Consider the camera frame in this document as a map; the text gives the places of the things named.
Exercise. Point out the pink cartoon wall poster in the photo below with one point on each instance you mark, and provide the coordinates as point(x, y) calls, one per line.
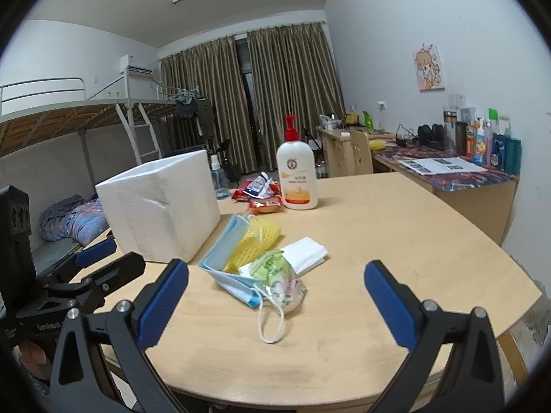
point(429, 69)

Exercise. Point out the yellow bag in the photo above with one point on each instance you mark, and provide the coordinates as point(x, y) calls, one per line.
point(351, 118)

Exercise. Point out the white bed ladder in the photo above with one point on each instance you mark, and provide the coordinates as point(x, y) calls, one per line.
point(140, 133)

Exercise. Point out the green bottle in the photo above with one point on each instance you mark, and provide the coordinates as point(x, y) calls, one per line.
point(367, 121)

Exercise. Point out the white printed paper sheet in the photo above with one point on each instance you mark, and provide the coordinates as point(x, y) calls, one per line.
point(443, 165)

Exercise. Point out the blue face mask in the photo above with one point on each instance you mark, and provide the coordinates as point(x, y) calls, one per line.
point(224, 262)

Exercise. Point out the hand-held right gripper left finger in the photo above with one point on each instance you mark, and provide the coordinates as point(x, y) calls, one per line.
point(161, 305)

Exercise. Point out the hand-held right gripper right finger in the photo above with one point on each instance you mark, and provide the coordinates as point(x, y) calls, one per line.
point(389, 305)

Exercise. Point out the black headphones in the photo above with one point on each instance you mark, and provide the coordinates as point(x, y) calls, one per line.
point(430, 135)

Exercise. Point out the hanging dark clothes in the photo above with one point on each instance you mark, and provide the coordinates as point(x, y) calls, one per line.
point(196, 112)

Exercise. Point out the red bread packet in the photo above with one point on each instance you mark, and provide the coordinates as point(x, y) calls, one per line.
point(266, 206)

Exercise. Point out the black folding chair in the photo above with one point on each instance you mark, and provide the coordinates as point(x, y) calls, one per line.
point(226, 163)

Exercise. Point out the blue patterned quilt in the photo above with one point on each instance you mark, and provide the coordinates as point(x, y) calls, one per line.
point(75, 219)

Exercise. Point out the light wooden desk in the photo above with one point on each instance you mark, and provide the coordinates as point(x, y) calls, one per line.
point(333, 155)

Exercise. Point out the green printed plastic bag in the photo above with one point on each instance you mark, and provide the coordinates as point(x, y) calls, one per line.
point(275, 282)

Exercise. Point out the white foam box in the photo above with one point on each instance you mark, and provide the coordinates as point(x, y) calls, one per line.
point(163, 206)

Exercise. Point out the white tissue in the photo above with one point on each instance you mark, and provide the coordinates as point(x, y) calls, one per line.
point(305, 254)

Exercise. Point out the row of toiletry bottles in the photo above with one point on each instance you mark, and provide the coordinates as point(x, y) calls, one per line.
point(486, 146)

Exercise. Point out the light wooden chair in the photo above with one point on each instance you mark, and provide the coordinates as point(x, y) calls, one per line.
point(361, 155)

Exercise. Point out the white wall switch panel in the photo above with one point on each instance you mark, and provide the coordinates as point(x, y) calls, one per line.
point(457, 100)

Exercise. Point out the person's left hand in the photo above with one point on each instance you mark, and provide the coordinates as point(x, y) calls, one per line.
point(32, 355)

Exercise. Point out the desk with patterned mat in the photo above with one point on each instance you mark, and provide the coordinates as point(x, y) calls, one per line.
point(469, 198)

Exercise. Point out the brown striped curtain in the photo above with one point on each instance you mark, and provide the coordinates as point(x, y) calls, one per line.
point(202, 107)
point(297, 86)

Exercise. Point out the clear blue spray bottle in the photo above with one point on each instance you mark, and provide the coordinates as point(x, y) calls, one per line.
point(218, 180)

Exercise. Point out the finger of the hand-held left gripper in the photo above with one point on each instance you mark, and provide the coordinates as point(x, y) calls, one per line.
point(97, 253)
point(116, 273)

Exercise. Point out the white metal bunk bed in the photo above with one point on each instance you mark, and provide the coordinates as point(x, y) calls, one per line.
point(51, 120)
point(178, 92)

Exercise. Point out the red blue white snack packet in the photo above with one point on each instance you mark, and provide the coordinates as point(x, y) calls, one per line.
point(258, 185)

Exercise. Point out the white air conditioner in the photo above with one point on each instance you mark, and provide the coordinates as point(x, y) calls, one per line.
point(137, 63)

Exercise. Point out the yellow foam net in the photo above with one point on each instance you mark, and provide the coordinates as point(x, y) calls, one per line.
point(254, 241)

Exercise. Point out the yellow cloth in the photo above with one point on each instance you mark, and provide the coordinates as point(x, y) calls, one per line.
point(379, 144)

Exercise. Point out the white pump lotion bottle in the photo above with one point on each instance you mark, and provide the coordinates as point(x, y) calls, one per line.
point(297, 176)

